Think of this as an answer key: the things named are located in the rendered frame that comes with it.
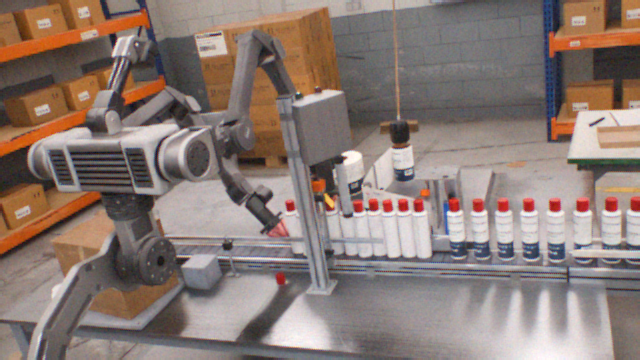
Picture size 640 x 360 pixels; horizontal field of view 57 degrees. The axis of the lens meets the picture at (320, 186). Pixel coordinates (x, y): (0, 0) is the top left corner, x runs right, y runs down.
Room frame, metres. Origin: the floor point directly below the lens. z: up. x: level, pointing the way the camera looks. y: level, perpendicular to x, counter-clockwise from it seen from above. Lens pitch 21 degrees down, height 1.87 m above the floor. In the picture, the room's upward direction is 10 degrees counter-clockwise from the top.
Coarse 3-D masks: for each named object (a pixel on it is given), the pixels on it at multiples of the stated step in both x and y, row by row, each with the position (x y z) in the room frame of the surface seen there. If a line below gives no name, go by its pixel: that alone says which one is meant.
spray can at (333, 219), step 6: (330, 210) 1.88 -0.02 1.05; (336, 210) 1.89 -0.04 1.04; (330, 216) 1.87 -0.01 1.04; (336, 216) 1.87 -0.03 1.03; (330, 222) 1.87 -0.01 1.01; (336, 222) 1.87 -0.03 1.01; (330, 228) 1.87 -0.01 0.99; (336, 228) 1.87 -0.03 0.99; (336, 234) 1.87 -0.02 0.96; (336, 246) 1.87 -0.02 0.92; (342, 246) 1.87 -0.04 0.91; (336, 252) 1.87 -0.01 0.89; (342, 252) 1.87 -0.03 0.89
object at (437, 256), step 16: (240, 256) 2.00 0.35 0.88; (256, 256) 1.98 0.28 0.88; (272, 256) 1.95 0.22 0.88; (288, 256) 1.93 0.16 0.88; (304, 256) 1.91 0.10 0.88; (336, 256) 1.86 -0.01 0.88; (352, 256) 1.84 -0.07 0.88; (384, 256) 1.80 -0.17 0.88; (400, 256) 1.78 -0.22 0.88; (416, 256) 1.76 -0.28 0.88; (432, 256) 1.74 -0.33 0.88; (448, 256) 1.72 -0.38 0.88; (496, 256) 1.67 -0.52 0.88; (544, 256) 1.61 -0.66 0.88
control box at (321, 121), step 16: (320, 96) 1.78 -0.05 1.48; (336, 96) 1.77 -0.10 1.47; (304, 112) 1.71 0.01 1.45; (320, 112) 1.74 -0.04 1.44; (336, 112) 1.76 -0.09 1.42; (304, 128) 1.70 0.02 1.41; (320, 128) 1.73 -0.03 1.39; (336, 128) 1.76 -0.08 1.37; (304, 144) 1.71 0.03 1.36; (320, 144) 1.73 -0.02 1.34; (336, 144) 1.75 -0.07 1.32; (352, 144) 1.79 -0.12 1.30; (304, 160) 1.72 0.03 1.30; (320, 160) 1.72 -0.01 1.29
